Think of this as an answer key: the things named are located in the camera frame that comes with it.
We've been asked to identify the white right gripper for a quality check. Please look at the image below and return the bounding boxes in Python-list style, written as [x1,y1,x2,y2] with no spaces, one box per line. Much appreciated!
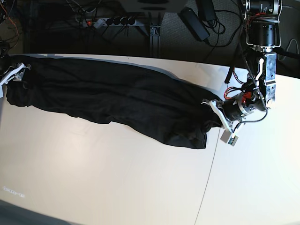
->
[0,63,31,85]

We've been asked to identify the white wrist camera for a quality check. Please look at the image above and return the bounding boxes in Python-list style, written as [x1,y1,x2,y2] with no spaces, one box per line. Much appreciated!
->
[220,130,239,146]
[0,86,4,98]

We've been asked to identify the black power brick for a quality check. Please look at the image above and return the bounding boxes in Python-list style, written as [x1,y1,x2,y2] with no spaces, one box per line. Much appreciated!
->
[179,7,210,42]
[196,0,217,22]

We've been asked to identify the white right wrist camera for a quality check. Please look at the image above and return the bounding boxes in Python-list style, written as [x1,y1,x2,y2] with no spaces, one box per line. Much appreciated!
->
[0,86,4,98]

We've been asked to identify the dark grey T-shirt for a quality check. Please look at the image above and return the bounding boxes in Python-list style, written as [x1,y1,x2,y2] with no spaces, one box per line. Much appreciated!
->
[6,55,220,149]

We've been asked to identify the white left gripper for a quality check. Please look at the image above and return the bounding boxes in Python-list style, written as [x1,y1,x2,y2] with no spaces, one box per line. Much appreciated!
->
[202,92,265,134]

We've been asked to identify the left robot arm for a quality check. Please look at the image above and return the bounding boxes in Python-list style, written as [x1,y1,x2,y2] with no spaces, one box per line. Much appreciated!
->
[207,0,282,138]

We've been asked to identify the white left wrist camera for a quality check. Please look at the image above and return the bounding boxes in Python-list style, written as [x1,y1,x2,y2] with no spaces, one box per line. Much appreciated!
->
[220,130,239,146]

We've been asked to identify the grey cable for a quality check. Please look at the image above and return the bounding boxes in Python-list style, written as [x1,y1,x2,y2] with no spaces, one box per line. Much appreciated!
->
[286,38,300,56]

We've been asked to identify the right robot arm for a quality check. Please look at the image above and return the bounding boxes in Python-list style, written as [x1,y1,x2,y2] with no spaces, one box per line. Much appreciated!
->
[0,0,28,78]

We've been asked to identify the grey power strip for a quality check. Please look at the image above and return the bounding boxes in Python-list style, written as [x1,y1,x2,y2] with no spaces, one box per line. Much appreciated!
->
[80,16,139,29]

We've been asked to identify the aluminium table frame post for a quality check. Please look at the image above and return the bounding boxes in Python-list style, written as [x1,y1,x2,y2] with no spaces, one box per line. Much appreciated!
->
[148,12,162,58]

